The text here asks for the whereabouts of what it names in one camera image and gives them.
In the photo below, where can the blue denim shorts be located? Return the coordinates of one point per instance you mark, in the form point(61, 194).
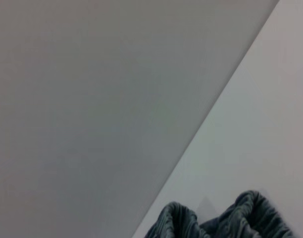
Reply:
point(240, 218)

